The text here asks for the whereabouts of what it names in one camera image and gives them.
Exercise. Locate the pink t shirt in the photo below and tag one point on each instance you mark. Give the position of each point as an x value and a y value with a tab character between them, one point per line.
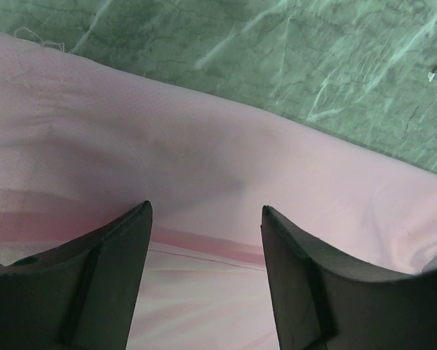
81	143

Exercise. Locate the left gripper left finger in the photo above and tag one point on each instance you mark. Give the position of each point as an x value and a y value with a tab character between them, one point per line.
81	294

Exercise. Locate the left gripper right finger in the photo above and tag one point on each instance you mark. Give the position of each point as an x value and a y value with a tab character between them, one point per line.
323	298

